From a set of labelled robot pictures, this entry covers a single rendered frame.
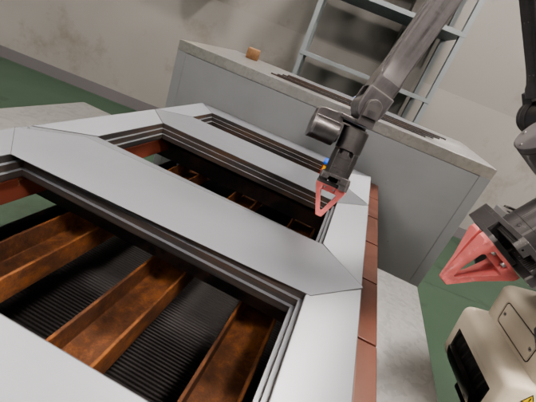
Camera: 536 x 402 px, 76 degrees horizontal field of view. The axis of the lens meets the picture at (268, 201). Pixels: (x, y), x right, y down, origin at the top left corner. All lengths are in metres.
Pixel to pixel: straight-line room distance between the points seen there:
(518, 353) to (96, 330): 0.79
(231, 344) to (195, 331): 0.19
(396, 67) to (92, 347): 0.73
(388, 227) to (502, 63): 2.70
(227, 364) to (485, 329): 0.56
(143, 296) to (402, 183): 1.04
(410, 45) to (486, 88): 3.15
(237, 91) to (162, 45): 2.55
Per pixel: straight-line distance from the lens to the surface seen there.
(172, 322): 0.86
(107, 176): 0.71
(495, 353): 0.88
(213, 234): 0.61
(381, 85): 0.75
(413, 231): 1.49
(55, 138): 0.84
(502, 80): 3.96
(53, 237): 0.84
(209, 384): 0.63
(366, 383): 0.55
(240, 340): 0.70
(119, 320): 0.68
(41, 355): 0.41
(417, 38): 0.79
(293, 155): 1.29
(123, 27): 4.15
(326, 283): 0.61
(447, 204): 1.46
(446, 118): 3.83
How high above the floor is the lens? 1.18
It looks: 24 degrees down
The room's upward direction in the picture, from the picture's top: 22 degrees clockwise
